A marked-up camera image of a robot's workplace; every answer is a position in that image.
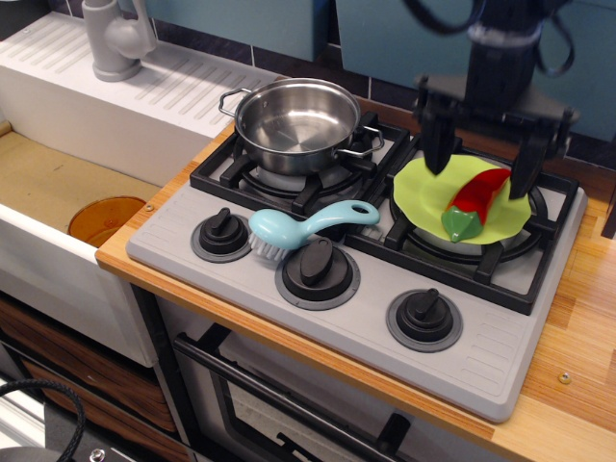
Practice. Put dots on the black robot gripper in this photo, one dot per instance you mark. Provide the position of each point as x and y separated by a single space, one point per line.
496 94

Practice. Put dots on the red toy chili pepper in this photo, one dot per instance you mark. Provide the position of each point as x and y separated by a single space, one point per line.
468 210

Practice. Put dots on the light blue dish brush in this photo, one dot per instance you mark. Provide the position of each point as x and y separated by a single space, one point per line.
274 234

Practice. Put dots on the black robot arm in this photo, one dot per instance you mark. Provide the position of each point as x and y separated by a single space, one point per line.
500 22

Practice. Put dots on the green plastic plate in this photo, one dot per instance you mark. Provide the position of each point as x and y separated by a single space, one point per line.
423 196

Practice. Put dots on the stainless steel pot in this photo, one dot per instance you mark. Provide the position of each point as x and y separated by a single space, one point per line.
299 126

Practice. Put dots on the black right stove knob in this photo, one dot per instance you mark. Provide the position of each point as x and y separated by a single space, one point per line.
424 321

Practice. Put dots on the black stove knob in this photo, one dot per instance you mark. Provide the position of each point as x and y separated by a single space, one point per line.
424 321
221 238
318 277

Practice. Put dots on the grey toy stove top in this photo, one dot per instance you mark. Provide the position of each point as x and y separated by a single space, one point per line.
356 259

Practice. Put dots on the black middle stove knob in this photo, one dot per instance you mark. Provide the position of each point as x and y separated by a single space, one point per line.
318 277

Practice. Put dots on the black left stove knob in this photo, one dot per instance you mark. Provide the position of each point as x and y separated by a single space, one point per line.
221 238

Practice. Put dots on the black right burner grate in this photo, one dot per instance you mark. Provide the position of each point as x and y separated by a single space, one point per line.
520 273

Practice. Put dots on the black burner grate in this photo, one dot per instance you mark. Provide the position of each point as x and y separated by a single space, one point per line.
244 188
520 273

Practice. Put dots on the black left burner grate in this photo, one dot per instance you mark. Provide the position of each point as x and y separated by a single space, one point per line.
244 188

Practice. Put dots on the grey toy faucet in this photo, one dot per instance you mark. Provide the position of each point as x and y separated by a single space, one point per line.
117 44

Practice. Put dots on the orange sink drain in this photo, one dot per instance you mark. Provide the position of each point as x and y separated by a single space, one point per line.
97 222

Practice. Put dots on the white toy sink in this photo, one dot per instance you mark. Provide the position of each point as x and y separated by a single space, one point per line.
69 139

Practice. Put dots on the wooden drawer fronts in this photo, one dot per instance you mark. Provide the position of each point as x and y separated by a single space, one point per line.
122 399

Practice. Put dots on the oven door with handle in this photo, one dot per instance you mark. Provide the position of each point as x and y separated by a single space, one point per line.
266 406

